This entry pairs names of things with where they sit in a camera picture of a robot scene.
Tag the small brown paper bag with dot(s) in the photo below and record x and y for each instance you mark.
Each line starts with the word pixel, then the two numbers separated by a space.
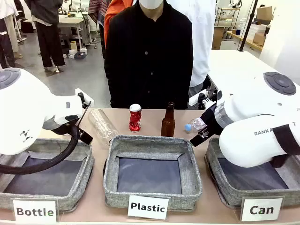
pixel 73 46

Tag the red crushed can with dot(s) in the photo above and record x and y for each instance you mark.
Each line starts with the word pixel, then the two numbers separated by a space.
pixel 135 119

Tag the white Plastic label sign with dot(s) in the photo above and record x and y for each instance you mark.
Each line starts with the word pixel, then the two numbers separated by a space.
pixel 148 207

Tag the grey basket labelled Plastic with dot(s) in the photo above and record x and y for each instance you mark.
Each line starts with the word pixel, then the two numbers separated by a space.
pixel 150 145

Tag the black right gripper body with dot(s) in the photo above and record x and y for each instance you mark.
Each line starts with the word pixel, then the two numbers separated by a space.
pixel 212 119

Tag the cardboard box on shelf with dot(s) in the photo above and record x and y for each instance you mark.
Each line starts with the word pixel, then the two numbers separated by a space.
pixel 264 12

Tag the white Can label sign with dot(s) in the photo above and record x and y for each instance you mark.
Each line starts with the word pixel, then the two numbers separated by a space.
pixel 261 209

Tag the large clear plastic bottle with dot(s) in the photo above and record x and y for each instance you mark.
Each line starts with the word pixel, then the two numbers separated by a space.
pixel 103 127

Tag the white face mask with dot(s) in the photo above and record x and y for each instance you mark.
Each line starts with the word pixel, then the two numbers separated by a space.
pixel 151 3

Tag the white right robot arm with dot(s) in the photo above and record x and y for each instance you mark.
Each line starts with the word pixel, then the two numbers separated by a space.
pixel 253 110

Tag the person in grey top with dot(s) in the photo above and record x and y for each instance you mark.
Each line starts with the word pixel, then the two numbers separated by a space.
pixel 50 35

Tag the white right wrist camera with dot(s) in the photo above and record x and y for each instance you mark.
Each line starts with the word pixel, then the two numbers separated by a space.
pixel 194 100

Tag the brown glass bottle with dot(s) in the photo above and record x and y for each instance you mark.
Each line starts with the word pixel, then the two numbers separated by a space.
pixel 168 124

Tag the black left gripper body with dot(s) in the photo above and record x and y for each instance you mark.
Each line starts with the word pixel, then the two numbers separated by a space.
pixel 85 137

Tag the person in black shirt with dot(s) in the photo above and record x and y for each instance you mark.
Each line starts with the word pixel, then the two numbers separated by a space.
pixel 150 58

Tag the person in orange jacket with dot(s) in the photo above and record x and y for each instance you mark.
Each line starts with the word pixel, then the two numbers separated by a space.
pixel 112 14

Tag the person in white coat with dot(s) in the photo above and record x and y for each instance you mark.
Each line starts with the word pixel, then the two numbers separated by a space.
pixel 201 35

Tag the white Bottle label sign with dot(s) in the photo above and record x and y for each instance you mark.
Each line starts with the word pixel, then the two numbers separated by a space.
pixel 35 211

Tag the wooden workbench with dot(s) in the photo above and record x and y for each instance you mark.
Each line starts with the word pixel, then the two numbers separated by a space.
pixel 246 41

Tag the grey basket labelled Can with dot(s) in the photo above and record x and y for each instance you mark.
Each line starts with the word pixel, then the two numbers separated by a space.
pixel 225 187

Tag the white background work table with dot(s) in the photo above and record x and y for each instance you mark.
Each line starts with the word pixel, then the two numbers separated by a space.
pixel 70 22

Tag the grey basket labelled Bottle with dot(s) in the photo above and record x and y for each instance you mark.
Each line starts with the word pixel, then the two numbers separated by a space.
pixel 77 187

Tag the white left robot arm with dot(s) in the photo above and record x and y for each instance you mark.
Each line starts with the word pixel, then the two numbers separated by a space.
pixel 23 105

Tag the small blue-capped plastic bottle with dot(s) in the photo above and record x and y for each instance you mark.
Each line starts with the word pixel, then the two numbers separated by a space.
pixel 195 124

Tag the person in white shirt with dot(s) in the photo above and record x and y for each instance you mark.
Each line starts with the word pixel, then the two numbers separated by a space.
pixel 7 35

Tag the blue bowl on floor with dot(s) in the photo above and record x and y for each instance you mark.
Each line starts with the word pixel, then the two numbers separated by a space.
pixel 80 55

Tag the large cardboard box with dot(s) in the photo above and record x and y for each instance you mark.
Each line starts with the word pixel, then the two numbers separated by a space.
pixel 218 38

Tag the black stand pole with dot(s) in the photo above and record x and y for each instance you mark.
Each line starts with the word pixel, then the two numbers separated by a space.
pixel 247 25

